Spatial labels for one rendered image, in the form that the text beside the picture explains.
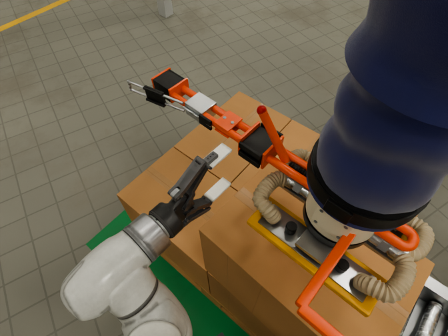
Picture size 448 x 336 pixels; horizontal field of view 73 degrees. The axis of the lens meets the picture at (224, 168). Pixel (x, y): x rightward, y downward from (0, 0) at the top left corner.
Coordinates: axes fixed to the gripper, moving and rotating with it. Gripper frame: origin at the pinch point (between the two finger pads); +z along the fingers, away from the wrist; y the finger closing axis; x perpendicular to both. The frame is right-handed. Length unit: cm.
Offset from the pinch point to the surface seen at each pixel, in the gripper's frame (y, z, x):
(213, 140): 71, 48, -52
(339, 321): 31, 0, 42
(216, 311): 125, -10, 2
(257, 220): 12.8, 0.1, 11.3
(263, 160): 0.9, 8.6, 5.2
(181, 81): -1.0, 14.5, -29.9
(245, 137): -0.5, 10.3, -2.1
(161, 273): 125, -16, -37
